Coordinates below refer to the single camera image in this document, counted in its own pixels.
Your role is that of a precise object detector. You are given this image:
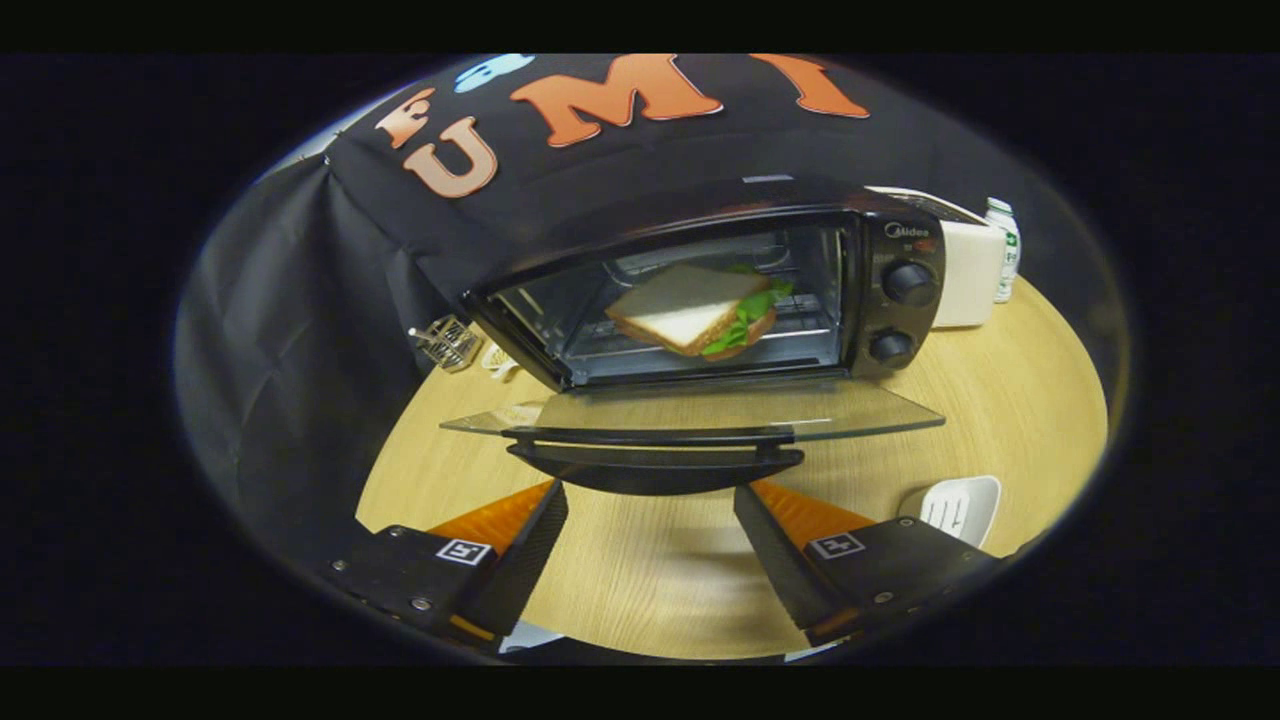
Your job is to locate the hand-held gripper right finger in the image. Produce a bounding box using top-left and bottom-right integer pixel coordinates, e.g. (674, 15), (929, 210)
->
(733, 478), (1001, 646)

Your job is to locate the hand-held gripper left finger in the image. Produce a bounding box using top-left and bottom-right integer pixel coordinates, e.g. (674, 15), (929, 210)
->
(325, 480), (569, 651)

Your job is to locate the black toaster oven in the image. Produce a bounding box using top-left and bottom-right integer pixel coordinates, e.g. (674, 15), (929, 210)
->
(440, 175), (948, 496)

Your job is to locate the lettuce sandwich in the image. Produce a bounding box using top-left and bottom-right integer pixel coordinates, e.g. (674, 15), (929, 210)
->
(605, 262), (796, 359)

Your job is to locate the white pop-up toaster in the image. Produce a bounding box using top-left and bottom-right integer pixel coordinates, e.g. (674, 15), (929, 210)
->
(865, 185), (1004, 329)

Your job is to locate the white plate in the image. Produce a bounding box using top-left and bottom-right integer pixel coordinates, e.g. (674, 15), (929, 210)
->
(897, 475), (1003, 549)

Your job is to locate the clear plastic drink bottle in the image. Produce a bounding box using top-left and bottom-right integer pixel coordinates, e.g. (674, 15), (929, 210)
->
(985, 197), (1023, 304)

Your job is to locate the small metal wire rack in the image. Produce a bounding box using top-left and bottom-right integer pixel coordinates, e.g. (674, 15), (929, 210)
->
(408, 314), (483, 374)

